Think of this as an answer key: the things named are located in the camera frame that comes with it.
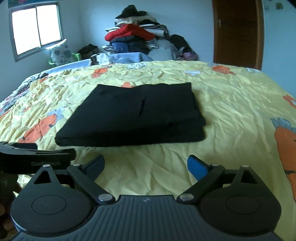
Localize black pants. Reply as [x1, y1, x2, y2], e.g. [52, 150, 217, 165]
[55, 82, 206, 147]

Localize yellow cartoon bed quilt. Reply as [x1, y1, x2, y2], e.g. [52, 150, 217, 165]
[1, 61, 295, 240]

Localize floral white pillow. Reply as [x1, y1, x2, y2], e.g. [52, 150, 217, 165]
[46, 39, 75, 66]

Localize light blue striped blanket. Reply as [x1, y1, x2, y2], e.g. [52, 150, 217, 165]
[43, 52, 153, 74]

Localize green plastic chair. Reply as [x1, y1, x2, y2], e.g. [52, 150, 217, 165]
[48, 53, 82, 67]

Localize purple garment on floor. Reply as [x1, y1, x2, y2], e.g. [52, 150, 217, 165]
[183, 51, 198, 61]

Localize black bag on floor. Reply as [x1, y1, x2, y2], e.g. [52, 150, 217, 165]
[78, 44, 99, 60]

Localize black garment beside pile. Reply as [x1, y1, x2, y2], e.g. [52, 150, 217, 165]
[169, 34, 192, 55]

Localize white wardrobe with flower stickers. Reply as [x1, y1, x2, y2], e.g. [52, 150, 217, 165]
[262, 1, 295, 85]

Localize navy blue folded garment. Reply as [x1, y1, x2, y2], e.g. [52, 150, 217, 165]
[110, 36, 150, 55]

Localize grey bundled garment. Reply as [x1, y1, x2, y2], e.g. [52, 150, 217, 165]
[147, 39, 180, 61]

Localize dark brown wooden door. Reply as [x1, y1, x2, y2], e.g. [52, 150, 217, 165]
[212, 0, 264, 70]

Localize red puffer jacket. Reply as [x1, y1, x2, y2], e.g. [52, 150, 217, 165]
[105, 24, 154, 42]

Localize white folded garments stack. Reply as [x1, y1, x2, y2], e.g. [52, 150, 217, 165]
[105, 15, 169, 38]

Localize black hat on pile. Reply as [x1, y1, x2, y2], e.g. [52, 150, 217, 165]
[116, 4, 147, 19]

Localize window with grey frame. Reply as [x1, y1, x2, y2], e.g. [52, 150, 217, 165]
[8, 1, 64, 62]

